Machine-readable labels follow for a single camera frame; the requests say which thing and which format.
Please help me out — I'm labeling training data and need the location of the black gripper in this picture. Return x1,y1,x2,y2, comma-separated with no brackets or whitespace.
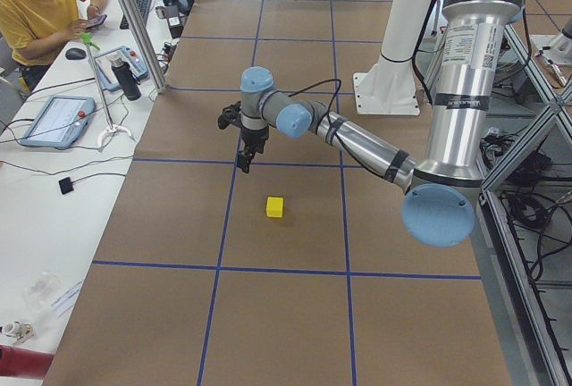
237,126,269,173

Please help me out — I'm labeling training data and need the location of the yellow cube block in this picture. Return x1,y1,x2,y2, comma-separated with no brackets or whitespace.
265,196,284,218

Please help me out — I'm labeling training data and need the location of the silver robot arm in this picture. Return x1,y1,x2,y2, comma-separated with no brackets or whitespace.
233,0,525,247

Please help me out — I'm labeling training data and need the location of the black water bottle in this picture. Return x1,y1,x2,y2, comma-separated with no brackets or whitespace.
109,53,141,101

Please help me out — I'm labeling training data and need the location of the far teach pendant tablet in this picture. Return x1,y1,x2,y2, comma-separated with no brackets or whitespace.
94,46,148,91

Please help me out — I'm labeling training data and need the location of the teach pendant tablet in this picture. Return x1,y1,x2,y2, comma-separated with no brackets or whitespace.
94,46,148,91
20,96,96,148

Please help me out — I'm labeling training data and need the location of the small black square pad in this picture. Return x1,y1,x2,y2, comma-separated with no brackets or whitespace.
58,177,74,195

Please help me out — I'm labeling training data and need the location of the near teach pendant tablet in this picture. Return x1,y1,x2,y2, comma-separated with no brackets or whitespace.
20,96,96,148

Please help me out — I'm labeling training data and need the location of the black keyboard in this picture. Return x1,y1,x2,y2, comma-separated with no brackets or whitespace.
134,0,154,28

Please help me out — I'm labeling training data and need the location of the metal stand with green clip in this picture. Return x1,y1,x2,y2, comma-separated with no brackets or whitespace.
80,31,133,151

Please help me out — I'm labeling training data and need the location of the black computer mouse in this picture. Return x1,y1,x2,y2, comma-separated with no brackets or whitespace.
64,47,87,61

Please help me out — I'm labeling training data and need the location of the person in yellow shirt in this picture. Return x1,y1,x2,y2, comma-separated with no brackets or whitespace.
1,0,108,90

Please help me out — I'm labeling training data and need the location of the red cylinder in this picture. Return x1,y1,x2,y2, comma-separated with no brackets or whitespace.
1,345,54,380

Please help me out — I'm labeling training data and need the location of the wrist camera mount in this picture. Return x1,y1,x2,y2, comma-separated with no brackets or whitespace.
217,101,241,130

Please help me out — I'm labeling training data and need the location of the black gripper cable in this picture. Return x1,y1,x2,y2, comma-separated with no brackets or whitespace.
285,78,416,181

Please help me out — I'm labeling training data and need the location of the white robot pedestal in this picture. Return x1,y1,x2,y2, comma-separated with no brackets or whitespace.
353,0,433,116

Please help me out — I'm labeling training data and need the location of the aluminium frame post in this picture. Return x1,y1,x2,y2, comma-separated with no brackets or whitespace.
118,0,166,94

